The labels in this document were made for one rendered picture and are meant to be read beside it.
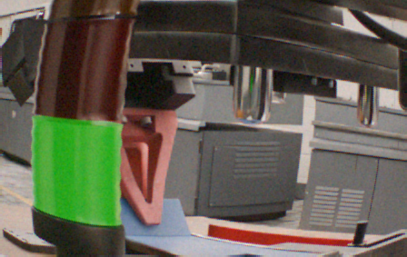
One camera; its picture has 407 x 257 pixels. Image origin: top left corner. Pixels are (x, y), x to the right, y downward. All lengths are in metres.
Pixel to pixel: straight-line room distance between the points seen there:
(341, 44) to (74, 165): 0.31
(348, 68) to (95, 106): 0.31
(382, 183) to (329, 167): 0.60
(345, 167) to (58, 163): 6.19
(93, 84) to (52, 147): 0.03
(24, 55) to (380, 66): 0.25
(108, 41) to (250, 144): 7.45
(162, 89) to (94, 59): 0.40
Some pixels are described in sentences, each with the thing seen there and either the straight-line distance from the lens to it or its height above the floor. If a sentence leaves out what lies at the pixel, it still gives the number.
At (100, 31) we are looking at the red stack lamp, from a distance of 0.35.
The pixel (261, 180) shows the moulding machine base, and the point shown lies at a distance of 7.92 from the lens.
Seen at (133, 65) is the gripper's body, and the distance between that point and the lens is 0.72.
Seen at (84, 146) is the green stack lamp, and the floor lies 1.08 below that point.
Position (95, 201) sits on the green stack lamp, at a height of 1.06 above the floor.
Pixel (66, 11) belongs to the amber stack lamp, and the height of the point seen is 1.12.
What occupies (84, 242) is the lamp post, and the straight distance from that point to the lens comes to 0.35.
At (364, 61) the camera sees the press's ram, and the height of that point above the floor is 1.12.
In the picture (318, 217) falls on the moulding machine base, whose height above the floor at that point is 0.21.
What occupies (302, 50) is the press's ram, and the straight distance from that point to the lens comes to 0.59.
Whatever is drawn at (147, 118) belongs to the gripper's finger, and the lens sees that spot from 0.75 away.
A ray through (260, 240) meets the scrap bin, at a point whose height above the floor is 0.95.
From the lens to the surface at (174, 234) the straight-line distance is 0.75.
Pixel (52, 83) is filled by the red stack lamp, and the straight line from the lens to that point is 0.35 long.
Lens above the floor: 1.11
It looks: 3 degrees down
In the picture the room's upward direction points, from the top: 5 degrees clockwise
